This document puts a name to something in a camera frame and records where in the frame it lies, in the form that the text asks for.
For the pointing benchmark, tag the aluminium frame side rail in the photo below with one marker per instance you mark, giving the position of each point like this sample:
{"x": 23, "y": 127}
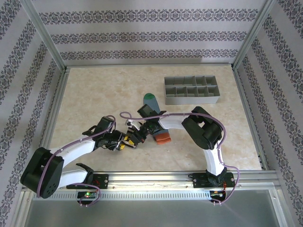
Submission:
{"x": 55, "y": 111}
{"x": 248, "y": 113}

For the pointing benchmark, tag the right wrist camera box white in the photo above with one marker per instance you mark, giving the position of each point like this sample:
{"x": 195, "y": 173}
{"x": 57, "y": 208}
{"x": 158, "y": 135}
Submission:
{"x": 132, "y": 124}

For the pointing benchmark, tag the aluminium frame post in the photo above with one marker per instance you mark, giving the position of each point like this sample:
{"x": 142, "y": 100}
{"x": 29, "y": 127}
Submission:
{"x": 46, "y": 33}
{"x": 256, "y": 33}

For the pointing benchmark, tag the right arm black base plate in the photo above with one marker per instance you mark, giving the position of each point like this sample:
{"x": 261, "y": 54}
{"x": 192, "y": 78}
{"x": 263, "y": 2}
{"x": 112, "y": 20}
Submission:
{"x": 198, "y": 180}

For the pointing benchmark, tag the aluminium mounting rail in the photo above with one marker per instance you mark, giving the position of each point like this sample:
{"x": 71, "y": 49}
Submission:
{"x": 151, "y": 179}

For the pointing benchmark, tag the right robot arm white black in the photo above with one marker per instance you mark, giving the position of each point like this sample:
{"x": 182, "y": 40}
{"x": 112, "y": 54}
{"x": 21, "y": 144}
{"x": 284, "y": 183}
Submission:
{"x": 203, "y": 132}

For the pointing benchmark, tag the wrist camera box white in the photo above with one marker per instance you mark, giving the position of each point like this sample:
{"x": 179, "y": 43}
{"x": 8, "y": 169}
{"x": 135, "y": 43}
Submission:
{"x": 132, "y": 124}
{"x": 117, "y": 146}

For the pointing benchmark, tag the aluminium frame cross rail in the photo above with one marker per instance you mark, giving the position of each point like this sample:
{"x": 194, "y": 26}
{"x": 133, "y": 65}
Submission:
{"x": 149, "y": 65}

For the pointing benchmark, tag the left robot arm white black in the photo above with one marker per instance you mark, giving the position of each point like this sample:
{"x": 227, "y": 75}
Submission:
{"x": 40, "y": 175}

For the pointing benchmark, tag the brushed metal panel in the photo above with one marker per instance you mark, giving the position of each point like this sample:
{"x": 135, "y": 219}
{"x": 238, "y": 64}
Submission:
{"x": 151, "y": 212}

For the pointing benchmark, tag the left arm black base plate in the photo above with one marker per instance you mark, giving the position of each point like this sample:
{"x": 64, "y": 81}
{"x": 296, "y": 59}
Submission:
{"x": 103, "y": 180}

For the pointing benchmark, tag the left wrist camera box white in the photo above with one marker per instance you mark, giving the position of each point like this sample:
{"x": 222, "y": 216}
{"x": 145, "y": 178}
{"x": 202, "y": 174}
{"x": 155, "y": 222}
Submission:
{"x": 117, "y": 146}

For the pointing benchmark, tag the grey divided organizer tray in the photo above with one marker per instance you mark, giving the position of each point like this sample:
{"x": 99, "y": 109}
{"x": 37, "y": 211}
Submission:
{"x": 189, "y": 100}

